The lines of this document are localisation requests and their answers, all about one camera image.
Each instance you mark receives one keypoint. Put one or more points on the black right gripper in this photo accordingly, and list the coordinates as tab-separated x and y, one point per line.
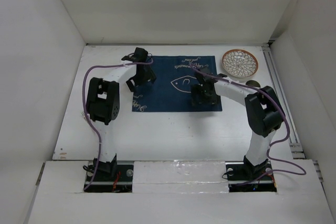
197	89

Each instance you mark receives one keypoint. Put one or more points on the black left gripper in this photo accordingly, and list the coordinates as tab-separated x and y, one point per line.
148	76

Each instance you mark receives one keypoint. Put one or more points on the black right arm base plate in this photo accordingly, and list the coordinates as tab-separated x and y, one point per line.
242	179

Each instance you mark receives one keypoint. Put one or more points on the pink handled fork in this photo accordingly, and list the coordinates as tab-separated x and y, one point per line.
85	117

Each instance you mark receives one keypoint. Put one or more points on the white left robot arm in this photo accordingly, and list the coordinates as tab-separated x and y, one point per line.
101	103

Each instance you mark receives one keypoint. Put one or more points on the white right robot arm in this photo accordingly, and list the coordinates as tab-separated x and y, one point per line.
264	113

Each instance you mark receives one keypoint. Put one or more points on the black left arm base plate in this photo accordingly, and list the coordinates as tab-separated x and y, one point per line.
118	181

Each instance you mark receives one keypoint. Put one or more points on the aluminium rail on right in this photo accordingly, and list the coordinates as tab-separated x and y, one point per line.
293	141

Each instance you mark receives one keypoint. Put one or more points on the white cup with cork base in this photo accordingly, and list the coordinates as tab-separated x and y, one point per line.
253	83

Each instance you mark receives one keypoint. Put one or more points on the dark blue cloth placemat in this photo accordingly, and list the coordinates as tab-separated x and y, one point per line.
171	91

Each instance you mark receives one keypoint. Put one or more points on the floral patterned ceramic bowl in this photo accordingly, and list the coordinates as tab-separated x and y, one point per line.
239	63

